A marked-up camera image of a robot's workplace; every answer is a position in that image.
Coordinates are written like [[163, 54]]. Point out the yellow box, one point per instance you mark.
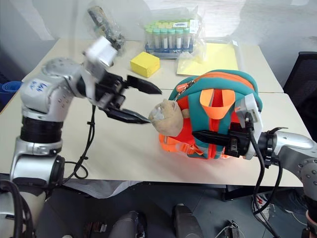
[[144, 64]]

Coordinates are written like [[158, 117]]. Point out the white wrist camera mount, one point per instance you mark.
[[252, 109], [100, 53]]

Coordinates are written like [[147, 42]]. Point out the brown tool in plastic bag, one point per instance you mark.
[[106, 27]]

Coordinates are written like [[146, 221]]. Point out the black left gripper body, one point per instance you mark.
[[110, 91]]

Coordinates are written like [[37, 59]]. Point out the beige plush toy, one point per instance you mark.
[[171, 119]]

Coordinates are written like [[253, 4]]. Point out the dark rounded shape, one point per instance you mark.
[[130, 224], [185, 220]]

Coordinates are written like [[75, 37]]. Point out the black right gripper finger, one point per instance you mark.
[[213, 137]]

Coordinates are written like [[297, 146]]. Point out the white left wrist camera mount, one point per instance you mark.
[[100, 53]]

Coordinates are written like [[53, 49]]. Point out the black chair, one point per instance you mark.
[[303, 79]]

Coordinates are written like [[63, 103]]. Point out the yellow paper in plastic sleeve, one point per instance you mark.
[[215, 59]]

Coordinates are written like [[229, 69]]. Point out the bagged test tube rack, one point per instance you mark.
[[171, 37]]

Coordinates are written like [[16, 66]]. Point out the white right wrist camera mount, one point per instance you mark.
[[252, 109]]

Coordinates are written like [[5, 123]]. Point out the blue roll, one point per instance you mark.
[[10, 86]]

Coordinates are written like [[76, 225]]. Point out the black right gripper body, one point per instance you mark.
[[239, 142]]

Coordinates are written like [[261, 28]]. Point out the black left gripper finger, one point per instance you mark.
[[143, 86], [128, 116]]

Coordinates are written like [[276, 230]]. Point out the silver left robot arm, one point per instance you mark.
[[37, 94]]

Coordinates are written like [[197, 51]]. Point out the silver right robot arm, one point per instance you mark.
[[294, 151]]

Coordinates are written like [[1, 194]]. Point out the orange and teal backpack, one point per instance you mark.
[[223, 81]]

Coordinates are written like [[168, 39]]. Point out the white crumpled sheet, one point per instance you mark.
[[101, 188]]

